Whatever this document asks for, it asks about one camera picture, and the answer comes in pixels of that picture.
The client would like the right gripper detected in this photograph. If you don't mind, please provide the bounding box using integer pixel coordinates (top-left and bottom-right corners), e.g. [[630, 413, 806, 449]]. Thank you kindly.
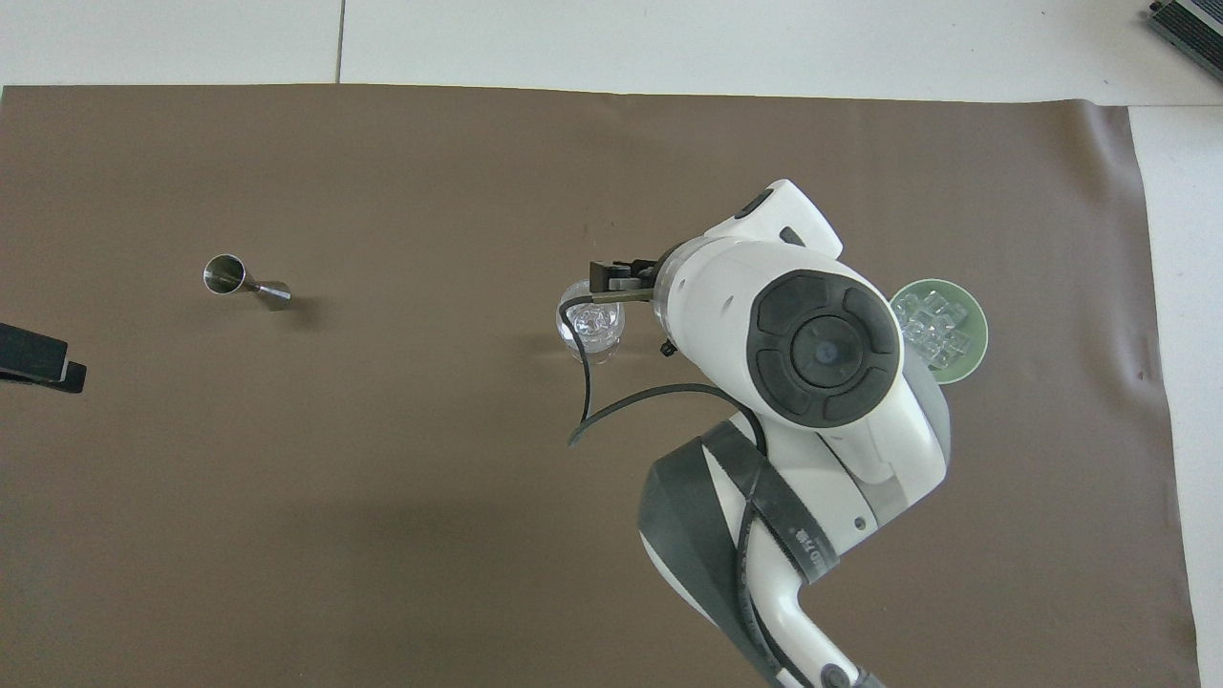
[[590, 257, 661, 306]]

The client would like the clear faceted drinking glass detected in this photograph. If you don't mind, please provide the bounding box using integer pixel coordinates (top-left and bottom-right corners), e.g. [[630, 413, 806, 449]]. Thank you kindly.
[[557, 279, 628, 365]]

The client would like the pale green bowl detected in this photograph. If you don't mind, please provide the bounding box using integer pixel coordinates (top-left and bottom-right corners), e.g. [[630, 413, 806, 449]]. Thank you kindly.
[[889, 277, 991, 386]]

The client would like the steel double jigger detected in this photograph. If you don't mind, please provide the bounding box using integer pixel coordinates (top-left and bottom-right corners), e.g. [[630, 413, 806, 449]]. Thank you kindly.
[[203, 253, 293, 312]]

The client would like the black stand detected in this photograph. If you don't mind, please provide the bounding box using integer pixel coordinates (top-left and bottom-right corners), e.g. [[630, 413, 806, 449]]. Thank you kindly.
[[1149, 0, 1223, 56]]

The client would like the black cable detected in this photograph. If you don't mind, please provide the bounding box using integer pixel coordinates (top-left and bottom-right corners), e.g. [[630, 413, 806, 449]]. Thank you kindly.
[[559, 292, 813, 688]]

